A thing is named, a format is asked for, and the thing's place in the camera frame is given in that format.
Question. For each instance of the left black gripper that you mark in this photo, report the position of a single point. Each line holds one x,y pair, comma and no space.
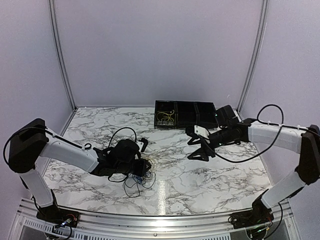
141,170

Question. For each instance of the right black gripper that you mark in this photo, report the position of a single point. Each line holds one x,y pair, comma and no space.
204,147

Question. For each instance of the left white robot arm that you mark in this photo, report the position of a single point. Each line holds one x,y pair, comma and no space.
35,140

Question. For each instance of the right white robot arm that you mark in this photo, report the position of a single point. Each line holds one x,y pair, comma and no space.
303,141

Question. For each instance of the black compartment tray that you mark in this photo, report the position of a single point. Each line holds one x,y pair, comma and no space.
172,114

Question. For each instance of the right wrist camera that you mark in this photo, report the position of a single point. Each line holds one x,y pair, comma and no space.
201,131

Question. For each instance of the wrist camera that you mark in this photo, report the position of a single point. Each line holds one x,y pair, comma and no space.
142,145
201,131

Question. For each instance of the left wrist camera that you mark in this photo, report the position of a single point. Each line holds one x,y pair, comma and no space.
142,145

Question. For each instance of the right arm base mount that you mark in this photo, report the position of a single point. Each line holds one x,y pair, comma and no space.
259,214

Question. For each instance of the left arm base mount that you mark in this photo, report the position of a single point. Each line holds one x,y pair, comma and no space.
59,216

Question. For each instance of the aluminium front rail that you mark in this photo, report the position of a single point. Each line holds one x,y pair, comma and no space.
107,226

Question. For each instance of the right aluminium frame post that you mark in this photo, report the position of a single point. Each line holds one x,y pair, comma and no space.
255,54

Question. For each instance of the aluminium frame post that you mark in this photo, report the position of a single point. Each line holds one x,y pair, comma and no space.
59,53
255,54

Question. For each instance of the left aluminium frame post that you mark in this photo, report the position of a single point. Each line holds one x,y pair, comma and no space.
59,53

